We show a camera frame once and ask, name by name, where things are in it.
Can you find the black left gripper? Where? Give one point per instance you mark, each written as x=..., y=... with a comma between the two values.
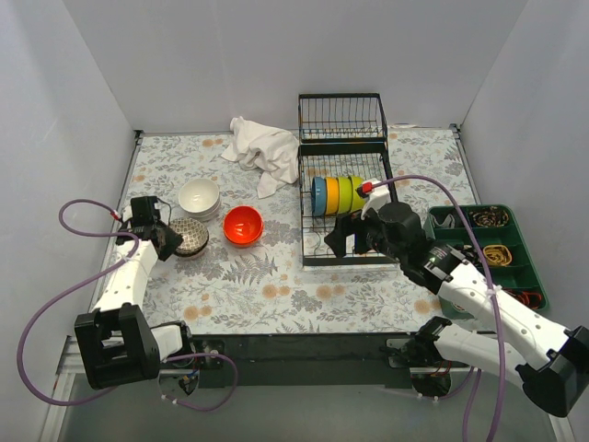
x=162, y=236

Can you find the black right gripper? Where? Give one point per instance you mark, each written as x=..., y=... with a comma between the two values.
x=360, y=235

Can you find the dark patterned bowl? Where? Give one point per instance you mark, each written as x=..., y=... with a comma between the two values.
x=195, y=234

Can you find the white ceramic bowl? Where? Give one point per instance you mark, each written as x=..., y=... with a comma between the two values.
x=198, y=195
x=207, y=214

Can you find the pink patterned bowl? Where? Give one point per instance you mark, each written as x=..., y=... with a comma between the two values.
x=190, y=254

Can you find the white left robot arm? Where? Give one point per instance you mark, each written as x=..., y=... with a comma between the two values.
x=116, y=343

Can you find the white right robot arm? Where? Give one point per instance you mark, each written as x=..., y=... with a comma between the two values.
x=546, y=360

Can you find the lime green bowl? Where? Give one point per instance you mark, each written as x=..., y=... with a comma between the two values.
x=358, y=200
x=345, y=195

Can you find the yellow orange bowl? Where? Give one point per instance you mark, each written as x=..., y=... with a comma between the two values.
x=333, y=196

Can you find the blue bowl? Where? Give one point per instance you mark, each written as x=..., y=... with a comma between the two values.
x=319, y=196

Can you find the crumpled white cloth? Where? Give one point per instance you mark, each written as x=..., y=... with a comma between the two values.
x=272, y=150

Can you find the floral table mat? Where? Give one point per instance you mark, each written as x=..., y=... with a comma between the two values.
x=265, y=288

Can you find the green compartment tray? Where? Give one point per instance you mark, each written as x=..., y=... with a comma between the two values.
x=502, y=245

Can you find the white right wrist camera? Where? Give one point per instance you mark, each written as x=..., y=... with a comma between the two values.
x=376, y=195

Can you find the black wire dish rack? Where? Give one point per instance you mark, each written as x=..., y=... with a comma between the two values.
x=367, y=160

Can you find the black wire basket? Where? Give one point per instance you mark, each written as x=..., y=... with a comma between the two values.
x=341, y=117

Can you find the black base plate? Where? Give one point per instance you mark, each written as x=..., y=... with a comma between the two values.
x=309, y=359

